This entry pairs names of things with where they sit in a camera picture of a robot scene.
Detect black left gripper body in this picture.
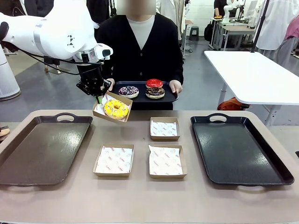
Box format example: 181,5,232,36
76,63,112,96

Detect yellow sprinkled donut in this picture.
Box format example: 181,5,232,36
103,99,130,120

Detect kraft paper food box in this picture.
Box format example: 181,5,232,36
92,91,134,124
149,117,181,141
93,144,135,177
148,144,188,179

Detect dark donut colourful sprinkles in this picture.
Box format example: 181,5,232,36
118,85,140,99

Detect small black serving tray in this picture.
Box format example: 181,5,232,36
112,80,179,104

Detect red glazed donut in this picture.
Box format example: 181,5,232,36
145,78,164,89

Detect chocolate nut donut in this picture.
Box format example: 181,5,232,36
145,87,166,100

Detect person's right forearm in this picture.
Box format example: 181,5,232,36
101,55,115,81

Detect person's left forearm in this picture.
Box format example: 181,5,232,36
168,52,185,83

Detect large brown plastic tray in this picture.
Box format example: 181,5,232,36
0,112,93,187

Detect large black plastic tray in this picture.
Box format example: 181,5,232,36
190,113,295,187

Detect person's right hand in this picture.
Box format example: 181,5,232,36
106,78,116,92

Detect person's left hand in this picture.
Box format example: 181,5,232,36
169,79,183,94

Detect person in black top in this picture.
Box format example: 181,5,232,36
95,11,185,111

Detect grey plastic stool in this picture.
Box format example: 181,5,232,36
188,26,200,42

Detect black backpack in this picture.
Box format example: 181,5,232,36
204,22,214,42

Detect orange bag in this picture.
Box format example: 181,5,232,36
217,97,250,111

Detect wood top desk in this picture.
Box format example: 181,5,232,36
211,21,256,51

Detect large white table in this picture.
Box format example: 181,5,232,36
203,49,299,126

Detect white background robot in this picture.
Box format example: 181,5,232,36
222,0,237,20

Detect black slanted pole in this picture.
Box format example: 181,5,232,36
251,0,270,53

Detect white hanging garment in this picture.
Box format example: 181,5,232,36
256,0,299,51

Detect grey hanging garment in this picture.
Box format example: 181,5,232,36
268,37,299,69

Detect pink hanging garment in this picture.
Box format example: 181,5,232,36
284,15,299,41

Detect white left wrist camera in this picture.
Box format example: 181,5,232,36
95,42,114,59

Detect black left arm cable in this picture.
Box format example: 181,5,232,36
0,21,105,76

